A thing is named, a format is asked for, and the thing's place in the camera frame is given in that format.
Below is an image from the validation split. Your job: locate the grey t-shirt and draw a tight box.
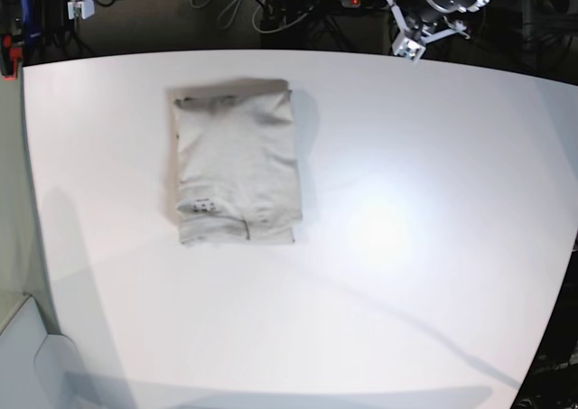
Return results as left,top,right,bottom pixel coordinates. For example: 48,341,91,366
167,78,303,246

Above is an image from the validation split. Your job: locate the black power strip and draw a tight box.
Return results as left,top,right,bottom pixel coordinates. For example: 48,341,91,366
340,0,388,10

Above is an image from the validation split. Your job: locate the red and black clamp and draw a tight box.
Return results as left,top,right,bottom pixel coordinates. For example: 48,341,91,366
1,33,23,80

